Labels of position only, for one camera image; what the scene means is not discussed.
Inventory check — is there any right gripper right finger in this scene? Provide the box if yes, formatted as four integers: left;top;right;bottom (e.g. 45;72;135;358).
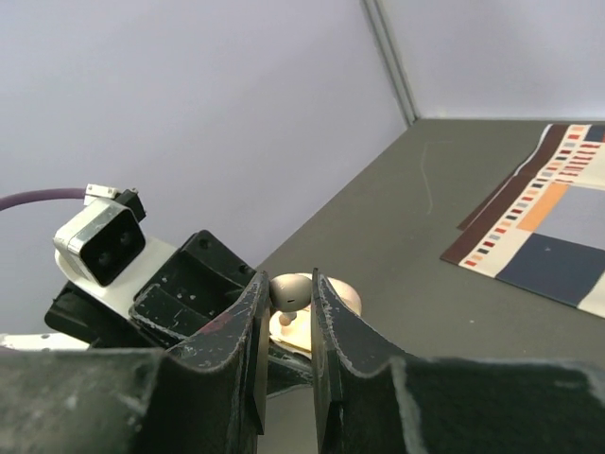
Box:
311;271;604;453

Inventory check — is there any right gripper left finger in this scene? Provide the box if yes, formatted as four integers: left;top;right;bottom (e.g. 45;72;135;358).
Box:
1;272;269;453

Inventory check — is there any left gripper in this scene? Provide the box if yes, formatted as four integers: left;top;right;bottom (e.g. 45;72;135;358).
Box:
44;230;255;348

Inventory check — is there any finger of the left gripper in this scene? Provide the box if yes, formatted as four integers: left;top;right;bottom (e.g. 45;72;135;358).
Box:
267;349;313;398

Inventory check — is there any beige earbud charging case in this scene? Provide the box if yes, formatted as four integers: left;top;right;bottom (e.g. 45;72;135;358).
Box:
269;277;362;358

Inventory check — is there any beige earbud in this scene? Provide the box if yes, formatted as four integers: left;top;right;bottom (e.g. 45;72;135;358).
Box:
269;273;312;326

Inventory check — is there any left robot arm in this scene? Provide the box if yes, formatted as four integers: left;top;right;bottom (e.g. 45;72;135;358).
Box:
3;227;311;400

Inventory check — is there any patchwork placemat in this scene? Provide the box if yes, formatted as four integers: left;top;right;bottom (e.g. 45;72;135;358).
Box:
441;124;604;317

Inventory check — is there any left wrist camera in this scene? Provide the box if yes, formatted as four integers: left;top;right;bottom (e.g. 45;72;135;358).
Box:
52;184;181;313

